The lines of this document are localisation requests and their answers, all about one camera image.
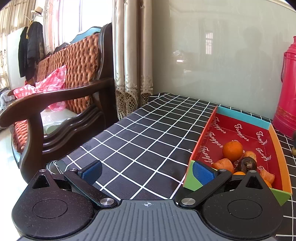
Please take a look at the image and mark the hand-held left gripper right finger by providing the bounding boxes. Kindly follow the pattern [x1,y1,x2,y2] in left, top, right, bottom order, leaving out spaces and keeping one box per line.
[175,162,272,207]

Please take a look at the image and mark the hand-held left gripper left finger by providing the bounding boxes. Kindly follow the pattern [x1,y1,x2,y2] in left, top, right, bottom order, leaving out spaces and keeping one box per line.
[27,160,118,208]

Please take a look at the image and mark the orange carrot piece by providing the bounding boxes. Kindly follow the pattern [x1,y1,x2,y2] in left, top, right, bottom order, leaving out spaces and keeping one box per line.
[211,158,235,174]
[259,170,275,183]

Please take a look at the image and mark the dark brown fruit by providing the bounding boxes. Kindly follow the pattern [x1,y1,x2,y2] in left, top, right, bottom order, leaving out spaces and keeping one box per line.
[238,157,258,173]

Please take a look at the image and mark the colourful cardboard box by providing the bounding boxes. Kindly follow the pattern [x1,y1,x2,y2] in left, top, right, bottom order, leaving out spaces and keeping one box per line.
[183,105,293,207]

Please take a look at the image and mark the black white checked tablecloth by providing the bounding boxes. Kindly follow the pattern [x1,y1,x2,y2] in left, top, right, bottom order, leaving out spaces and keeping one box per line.
[46,93,296,241]

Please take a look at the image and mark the pink checked cloth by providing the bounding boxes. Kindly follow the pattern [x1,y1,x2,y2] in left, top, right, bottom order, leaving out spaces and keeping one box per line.
[13,65,67,112]

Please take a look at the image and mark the wooden sofa with orange cushions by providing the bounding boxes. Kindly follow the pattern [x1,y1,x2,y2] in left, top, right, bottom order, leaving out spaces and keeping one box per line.
[0,23,116,183]

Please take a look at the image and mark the red thermos flask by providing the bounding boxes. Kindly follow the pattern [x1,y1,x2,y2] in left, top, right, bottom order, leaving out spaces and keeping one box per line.
[272,36,296,139]

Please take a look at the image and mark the beige curtain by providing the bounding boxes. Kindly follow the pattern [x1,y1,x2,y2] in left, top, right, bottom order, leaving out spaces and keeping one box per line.
[112,0,153,121]

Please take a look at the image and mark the dark jacket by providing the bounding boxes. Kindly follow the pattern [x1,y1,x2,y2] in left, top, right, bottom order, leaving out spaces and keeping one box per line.
[26,21,44,81]

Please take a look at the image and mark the white board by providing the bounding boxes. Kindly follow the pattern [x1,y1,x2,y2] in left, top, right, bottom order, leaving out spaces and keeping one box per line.
[6,28,23,90]

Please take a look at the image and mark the black coat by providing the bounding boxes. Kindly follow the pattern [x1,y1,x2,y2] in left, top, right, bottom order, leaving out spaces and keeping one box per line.
[18,27,29,78]

